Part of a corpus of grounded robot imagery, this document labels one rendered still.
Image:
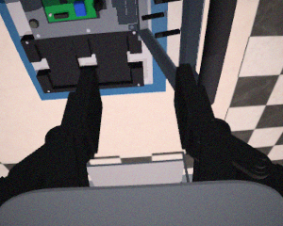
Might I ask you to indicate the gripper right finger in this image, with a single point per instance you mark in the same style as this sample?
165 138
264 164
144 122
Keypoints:
217 154

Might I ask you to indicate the green circuit board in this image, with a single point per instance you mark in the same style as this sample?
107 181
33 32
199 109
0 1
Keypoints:
63 10

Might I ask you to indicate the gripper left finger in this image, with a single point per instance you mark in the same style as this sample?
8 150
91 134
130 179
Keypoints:
67 147

